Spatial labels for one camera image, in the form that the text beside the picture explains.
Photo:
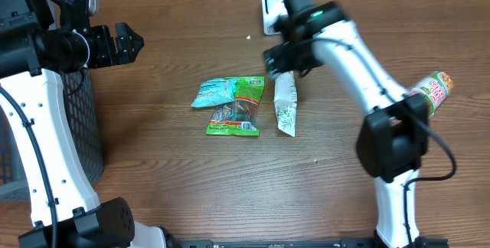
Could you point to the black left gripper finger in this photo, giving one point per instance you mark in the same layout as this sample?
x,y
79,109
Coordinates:
x,y
127,54
126,37

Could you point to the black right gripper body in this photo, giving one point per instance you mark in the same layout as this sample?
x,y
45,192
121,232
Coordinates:
x,y
302,57

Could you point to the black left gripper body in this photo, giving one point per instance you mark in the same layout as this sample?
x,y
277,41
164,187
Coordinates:
x,y
102,50

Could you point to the white conditioner tube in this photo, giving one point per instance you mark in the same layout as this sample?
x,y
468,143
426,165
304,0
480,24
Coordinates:
x,y
285,102

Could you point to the green snack bag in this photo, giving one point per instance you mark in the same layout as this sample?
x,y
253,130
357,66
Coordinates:
x,y
239,117

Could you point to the teal foil packet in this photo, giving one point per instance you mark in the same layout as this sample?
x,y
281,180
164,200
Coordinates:
x,y
215,92

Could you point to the green cup noodles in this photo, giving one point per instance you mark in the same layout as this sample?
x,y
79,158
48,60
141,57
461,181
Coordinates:
x,y
436,88

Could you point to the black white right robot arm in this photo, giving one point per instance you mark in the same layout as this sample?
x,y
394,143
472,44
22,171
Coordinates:
x,y
393,136

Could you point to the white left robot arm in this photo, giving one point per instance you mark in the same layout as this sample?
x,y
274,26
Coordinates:
x,y
42,40

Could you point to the white barcode scanner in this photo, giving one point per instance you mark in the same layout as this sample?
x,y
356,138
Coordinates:
x,y
271,10

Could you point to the grey plastic lattice basket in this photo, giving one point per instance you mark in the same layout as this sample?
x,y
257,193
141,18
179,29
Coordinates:
x,y
81,115

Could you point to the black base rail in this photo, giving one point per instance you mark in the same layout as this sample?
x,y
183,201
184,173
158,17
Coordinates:
x,y
306,243

